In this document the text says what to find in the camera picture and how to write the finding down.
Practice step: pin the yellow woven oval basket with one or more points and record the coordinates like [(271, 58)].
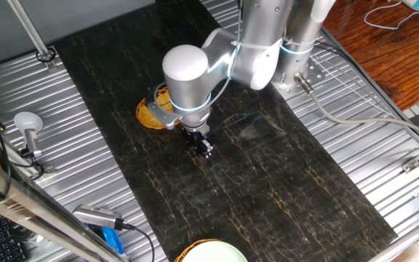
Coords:
[(142, 116)]

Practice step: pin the black marble pattern mat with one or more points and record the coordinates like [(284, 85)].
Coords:
[(249, 189)]

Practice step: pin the pale green plate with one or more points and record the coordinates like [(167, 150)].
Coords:
[(215, 253)]

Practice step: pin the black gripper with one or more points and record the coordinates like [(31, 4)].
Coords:
[(191, 136)]

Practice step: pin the silver ribbed side camera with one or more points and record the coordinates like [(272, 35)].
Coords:
[(96, 216)]

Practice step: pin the orange woven basket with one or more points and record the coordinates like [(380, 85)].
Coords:
[(179, 256)]

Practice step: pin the metal frame beam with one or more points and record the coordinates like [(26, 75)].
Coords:
[(31, 211)]

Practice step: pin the aluminium post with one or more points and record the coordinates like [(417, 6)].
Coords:
[(31, 32)]

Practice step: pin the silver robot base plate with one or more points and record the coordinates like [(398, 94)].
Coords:
[(316, 74)]

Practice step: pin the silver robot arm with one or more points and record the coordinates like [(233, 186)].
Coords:
[(187, 69)]

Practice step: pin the white ladle shaped fixture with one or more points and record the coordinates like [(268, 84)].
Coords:
[(27, 122)]

